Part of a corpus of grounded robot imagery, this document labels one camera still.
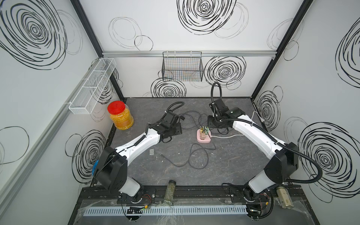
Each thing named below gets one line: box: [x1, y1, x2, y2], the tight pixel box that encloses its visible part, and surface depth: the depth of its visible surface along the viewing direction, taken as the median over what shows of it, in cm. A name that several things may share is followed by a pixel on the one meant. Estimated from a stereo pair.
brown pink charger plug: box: [200, 129, 206, 141], surface depth 92 cm
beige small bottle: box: [276, 186, 294, 209], surface depth 72 cm
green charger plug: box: [204, 126, 210, 135], surface depth 95 cm
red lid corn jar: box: [107, 100, 135, 131], surface depth 95 cm
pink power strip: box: [196, 128, 212, 143], surface depth 95 cm
